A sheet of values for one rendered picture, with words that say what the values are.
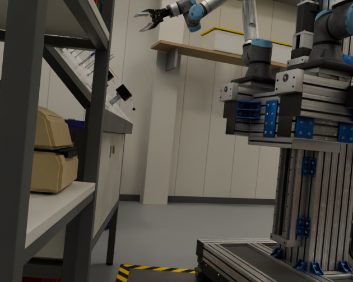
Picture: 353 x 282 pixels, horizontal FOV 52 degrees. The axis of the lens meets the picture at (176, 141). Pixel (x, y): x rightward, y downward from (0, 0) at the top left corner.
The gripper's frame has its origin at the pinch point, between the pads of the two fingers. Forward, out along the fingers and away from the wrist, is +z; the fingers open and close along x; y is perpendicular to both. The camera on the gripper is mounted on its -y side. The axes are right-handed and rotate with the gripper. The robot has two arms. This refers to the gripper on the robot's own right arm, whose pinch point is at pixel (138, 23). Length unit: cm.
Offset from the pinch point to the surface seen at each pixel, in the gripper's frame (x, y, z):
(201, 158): 190, -204, -28
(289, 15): 73, -284, -220
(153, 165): 161, -173, 32
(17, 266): 14, 184, 35
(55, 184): 17, 154, 36
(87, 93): 9, 116, 28
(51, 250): 45, 129, 55
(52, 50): -6, 111, 32
